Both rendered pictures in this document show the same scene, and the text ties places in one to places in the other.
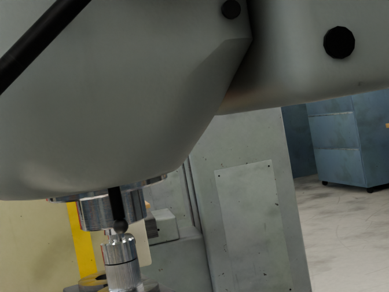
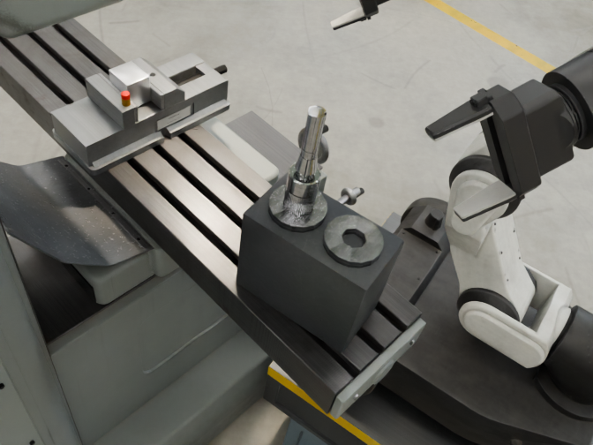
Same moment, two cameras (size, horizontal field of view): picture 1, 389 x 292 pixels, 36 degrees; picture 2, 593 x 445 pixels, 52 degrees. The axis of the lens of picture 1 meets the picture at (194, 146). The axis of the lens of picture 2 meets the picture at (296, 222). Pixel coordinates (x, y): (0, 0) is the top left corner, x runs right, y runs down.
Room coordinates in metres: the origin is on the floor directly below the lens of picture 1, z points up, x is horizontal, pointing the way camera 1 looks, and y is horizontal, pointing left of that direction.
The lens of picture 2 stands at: (1.29, -0.28, 1.81)
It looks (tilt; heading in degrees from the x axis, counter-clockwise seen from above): 49 degrees down; 139
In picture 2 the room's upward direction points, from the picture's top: 12 degrees clockwise
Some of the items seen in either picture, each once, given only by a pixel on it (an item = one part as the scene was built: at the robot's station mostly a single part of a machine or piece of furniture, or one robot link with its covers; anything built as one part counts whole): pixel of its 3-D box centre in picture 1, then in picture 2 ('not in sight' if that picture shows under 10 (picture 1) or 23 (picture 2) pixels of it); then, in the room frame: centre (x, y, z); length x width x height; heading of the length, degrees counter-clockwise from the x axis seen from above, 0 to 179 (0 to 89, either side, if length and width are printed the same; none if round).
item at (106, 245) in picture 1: (117, 243); (304, 174); (0.82, 0.13, 1.19); 0.05 x 0.05 x 0.01
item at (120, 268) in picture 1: (122, 267); (301, 191); (0.82, 0.13, 1.16); 0.05 x 0.05 x 0.06
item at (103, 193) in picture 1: (106, 183); not in sight; (0.43, 0.07, 1.31); 0.09 x 0.09 x 0.01
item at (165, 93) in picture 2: not in sight; (153, 81); (0.34, 0.10, 1.02); 0.12 x 0.06 x 0.04; 12
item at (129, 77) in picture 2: not in sight; (130, 85); (0.35, 0.05, 1.03); 0.06 x 0.05 x 0.06; 12
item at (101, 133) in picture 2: not in sight; (144, 100); (0.35, 0.08, 0.98); 0.35 x 0.15 x 0.11; 102
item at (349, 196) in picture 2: not in sight; (339, 202); (0.45, 0.61, 0.51); 0.22 x 0.06 x 0.06; 103
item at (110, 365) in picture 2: not in sight; (171, 278); (0.42, 0.09, 0.43); 0.80 x 0.30 x 0.60; 103
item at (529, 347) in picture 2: not in sight; (514, 308); (1.01, 0.68, 0.68); 0.21 x 0.20 x 0.13; 24
